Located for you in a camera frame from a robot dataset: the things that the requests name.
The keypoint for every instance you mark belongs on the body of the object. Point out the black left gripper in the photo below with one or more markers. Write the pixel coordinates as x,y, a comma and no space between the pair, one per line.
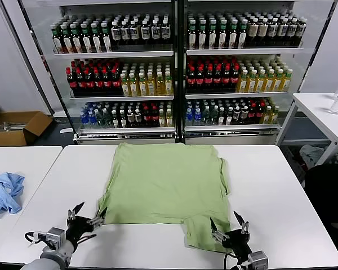
77,227

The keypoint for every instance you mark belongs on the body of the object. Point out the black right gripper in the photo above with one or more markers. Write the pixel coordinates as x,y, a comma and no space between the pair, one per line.
238,242

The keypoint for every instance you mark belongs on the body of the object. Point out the green t-shirt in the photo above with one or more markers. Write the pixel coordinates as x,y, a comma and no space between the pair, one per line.
163,182

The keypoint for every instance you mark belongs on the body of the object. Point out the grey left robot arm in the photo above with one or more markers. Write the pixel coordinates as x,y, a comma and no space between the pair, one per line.
53,258

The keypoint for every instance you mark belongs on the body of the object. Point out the grey white clothes pile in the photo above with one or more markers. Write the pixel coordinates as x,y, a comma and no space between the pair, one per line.
311,154

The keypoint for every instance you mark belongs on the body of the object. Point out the glass beverage cooler cabinet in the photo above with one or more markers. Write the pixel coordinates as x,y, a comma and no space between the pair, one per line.
115,139
228,139

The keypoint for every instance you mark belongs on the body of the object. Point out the crumpled light blue garment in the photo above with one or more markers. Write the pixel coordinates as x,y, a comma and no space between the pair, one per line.
4,194

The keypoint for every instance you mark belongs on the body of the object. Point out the flat white floor object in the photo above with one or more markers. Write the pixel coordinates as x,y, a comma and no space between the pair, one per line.
66,130

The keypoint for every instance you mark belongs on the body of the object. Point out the white cooler shelf board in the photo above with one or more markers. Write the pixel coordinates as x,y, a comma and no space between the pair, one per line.
126,130
231,127
236,95
115,54
121,98
242,51

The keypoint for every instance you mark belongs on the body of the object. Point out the small blue drink bottle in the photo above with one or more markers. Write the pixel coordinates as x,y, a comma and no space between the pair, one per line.
189,118
197,118
83,119
92,118

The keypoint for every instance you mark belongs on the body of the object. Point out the small clear green water bottle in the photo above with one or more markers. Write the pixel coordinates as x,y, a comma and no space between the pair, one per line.
205,116
213,116
100,118
107,118

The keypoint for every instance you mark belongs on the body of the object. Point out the small dark tea bottle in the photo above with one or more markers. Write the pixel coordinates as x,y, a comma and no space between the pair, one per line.
130,118
115,119
244,115
138,118
236,115
123,119

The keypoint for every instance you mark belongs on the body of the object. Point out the black chair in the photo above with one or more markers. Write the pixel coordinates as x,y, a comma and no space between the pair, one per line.
324,191

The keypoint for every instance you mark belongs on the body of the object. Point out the open cardboard box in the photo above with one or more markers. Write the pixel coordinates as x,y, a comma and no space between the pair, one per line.
11,137

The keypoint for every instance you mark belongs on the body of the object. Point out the small pale green drink bottle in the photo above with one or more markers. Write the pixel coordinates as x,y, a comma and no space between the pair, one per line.
221,117
229,117

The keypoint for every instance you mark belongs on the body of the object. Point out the small cola bottle red cap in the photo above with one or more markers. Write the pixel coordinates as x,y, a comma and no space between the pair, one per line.
155,118
252,114
259,114
147,118

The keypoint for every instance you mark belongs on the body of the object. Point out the small yellow drink bottle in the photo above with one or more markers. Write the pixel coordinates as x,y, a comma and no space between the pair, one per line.
162,119
267,116
274,115
169,119

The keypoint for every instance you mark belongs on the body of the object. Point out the grey bars bundle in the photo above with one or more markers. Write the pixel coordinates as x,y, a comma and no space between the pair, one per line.
8,125

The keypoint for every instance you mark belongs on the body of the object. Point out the yellow drink bottle green label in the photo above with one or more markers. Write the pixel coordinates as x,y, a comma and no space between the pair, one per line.
168,84
261,81
270,81
151,85
125,85
243,82
252,82
279,81
133,85
160,85
142,85
287,80

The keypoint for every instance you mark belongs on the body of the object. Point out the white side table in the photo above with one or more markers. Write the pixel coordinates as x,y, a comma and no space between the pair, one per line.
312,104

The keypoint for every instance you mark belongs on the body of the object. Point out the dark tea bottle green cap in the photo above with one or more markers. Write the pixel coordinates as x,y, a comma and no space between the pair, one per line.
106,37
67,39
222,35
57,39
76,38
212,35
242,35
192,35
86,38
96,37
233,35
202,35

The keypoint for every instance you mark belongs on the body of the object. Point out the dark bottle blue white label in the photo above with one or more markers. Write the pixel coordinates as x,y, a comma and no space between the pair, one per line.
301,29
282,30
134,31
165,30
145,31
155,31
272,30
125,31
291,29
116,32

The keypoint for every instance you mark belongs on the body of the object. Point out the dark bottle tan label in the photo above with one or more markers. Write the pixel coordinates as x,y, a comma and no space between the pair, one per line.
262,31
253,31

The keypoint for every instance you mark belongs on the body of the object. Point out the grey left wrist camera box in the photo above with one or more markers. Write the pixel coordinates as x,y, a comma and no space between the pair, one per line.
56,237

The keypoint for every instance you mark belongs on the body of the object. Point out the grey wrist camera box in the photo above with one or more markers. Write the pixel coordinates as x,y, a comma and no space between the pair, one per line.
56,237
257,260

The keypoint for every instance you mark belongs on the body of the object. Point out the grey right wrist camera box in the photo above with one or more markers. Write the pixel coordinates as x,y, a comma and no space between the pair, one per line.
257,260

